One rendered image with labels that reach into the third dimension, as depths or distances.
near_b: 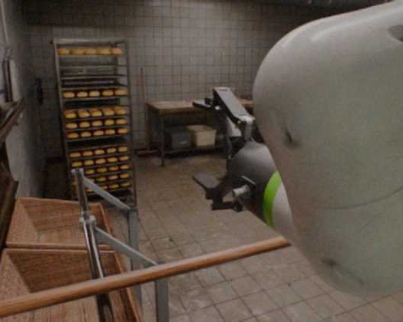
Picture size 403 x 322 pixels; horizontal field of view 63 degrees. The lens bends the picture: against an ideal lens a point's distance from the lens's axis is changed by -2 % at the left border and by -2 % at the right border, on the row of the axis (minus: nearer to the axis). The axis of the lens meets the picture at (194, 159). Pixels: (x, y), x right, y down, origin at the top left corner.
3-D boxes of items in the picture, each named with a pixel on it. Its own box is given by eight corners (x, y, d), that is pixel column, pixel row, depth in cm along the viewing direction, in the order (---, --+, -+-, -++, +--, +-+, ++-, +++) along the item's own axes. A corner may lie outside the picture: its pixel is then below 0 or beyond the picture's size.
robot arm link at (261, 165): (330, 224, 40) (340, 150, 37) (246, 244, 36) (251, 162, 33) (298, 204, 45) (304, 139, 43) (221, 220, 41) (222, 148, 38)
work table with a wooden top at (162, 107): (160, 167, 512) (159, 108, 486) (147, 153, 583) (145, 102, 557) (281, 152, 590) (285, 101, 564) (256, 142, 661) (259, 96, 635)
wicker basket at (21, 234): (13, 296, 152) (2, 243, 144) (23, 237, 202) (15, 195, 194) (118, 273, 169) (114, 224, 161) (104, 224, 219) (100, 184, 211)
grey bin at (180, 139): (171, 149, 527) (170, 134, 520) (162, 142, 571) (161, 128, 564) (193, 146, 539) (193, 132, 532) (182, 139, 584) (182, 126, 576)
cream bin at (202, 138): (196, 146, 541) (196, 132, 534) (185, 139, 585) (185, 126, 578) (216, 144, 555) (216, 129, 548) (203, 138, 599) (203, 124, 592)
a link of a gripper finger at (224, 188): (252, 164, 48) (256, 172, 48) (224, 191, 58) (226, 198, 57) (229, 167, 47) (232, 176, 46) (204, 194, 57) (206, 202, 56)
